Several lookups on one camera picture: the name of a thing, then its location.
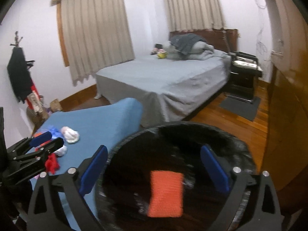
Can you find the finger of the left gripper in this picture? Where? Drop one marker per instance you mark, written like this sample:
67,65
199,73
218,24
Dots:
26,144
40,155

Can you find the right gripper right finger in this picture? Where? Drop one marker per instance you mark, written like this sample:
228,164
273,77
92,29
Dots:
252,202

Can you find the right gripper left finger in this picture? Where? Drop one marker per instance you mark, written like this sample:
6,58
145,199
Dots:
46,211

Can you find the orange mesh sponge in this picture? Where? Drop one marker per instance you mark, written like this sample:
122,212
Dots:
40,140
166,194

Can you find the red cloth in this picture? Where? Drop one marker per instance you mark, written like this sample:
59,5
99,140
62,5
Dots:
51,164

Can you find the small white tissue wad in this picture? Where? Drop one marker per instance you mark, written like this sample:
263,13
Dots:
61,151

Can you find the white tissue ball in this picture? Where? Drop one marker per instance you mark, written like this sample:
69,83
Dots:
71,136

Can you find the blue plastic bag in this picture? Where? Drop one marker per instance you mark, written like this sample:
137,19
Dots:
55,132

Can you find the black lined trash bin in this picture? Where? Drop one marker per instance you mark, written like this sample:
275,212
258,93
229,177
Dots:
124,190

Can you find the checkered basket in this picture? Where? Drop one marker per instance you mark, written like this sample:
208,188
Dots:
40,117

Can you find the brown paper bag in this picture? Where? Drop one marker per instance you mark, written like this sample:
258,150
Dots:
55,106

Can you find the red hanging garment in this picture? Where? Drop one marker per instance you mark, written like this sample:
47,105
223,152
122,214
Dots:
33,100

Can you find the wooden wardrobe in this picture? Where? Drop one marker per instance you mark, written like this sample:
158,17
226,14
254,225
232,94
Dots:
285,156

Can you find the black hanging jacket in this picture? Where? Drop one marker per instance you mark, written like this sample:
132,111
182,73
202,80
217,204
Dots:
19,75

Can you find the blue table cloth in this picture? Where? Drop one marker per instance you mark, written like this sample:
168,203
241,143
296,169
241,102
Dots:
104,125

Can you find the wooden coat rack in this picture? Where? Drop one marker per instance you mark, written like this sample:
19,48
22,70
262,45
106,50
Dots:
30,63

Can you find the grey floor mat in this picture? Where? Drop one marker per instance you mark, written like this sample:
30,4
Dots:
247,110

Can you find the bed with grey sheet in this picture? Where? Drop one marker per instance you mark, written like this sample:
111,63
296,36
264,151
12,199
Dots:
168,89

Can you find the left beige curtain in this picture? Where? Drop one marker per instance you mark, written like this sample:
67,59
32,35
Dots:
96,35

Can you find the beige curtain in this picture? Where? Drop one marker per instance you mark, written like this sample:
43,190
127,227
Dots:
96,35
189,15

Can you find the black bedside chair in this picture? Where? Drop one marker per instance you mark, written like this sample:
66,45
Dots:
244,74

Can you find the yellow plush toy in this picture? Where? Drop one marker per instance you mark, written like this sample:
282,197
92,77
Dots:
161,54

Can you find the grey pillow pile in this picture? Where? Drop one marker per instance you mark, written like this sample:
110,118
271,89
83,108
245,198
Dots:
200,51

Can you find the wooden headboard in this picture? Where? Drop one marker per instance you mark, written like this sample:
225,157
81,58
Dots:
220,39

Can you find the dark grey folded blanket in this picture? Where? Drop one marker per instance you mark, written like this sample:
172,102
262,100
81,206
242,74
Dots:
185,42

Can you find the right beige curtain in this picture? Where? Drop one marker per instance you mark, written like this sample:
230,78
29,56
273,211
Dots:
189,15

